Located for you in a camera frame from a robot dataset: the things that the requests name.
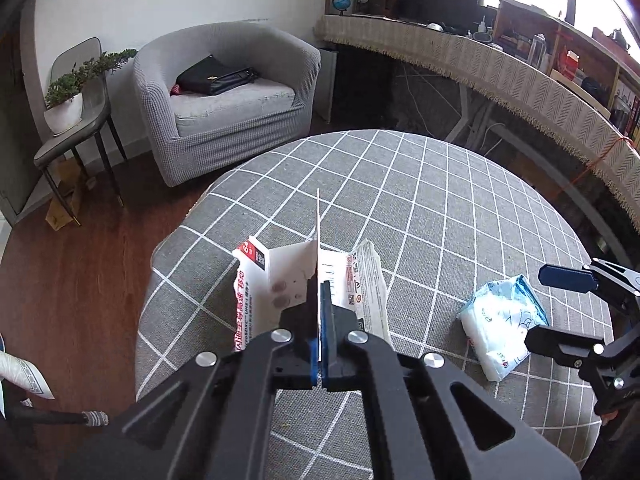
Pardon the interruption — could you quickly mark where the blue white tissue packet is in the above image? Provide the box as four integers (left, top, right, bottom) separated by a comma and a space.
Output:
457, 275, 550, 381

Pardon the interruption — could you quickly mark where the orange string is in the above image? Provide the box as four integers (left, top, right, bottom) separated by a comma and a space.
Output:
570, 135, 636, 186

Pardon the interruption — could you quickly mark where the red white blister card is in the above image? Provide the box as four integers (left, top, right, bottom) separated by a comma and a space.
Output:
232, 236, 319, 356

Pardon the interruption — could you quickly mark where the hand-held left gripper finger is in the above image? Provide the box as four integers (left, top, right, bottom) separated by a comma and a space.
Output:
57, 305, 321, 480
320, 281, 583, 480

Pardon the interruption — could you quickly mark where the wooden bookshelf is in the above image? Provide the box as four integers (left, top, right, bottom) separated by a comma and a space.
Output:
492, 0, 640, 148

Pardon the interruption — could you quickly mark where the grey door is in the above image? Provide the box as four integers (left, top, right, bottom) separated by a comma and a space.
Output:
0, 35, 40, 226

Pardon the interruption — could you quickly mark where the white barcode packaging card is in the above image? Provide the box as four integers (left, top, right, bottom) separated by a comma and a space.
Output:
316, 189, 392, 348

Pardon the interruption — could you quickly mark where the grey fabric armchair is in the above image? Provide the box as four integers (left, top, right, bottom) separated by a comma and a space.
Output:
132, 22, 322, 188

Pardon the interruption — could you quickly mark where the black leather handbag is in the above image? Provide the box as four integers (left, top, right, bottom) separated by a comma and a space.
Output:
175, 55, 261, 97

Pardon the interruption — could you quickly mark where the brown cardboard box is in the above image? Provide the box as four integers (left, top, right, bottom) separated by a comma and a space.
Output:
45, 160, 86, 231

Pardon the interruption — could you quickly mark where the beige fringed desk cloth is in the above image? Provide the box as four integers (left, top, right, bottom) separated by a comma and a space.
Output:
315, 14, 640, 233

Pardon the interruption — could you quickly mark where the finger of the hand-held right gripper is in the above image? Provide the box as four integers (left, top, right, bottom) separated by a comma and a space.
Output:
524, 325, 640, 413
538, 258, 640, 313

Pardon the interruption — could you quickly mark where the white patterned cloth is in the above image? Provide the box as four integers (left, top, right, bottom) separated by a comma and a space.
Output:
0, 350, 56, 401

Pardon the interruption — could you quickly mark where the dark desk cabinet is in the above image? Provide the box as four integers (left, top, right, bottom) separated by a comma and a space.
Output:
320, 47, 396, 126

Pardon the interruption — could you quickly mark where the grey dining chair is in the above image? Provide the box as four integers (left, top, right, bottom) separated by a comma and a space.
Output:
34, 37, 126, 226

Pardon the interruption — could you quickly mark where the dark chair leg with sock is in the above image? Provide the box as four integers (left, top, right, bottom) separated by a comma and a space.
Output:
0, 405, 110, 428

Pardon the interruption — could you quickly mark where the round table, grey checked cloth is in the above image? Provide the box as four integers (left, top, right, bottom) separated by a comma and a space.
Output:
135, 130, 616, 480

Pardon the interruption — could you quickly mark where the potted plant in white pot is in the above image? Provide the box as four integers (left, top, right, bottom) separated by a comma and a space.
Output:
44, 49, 138, 136

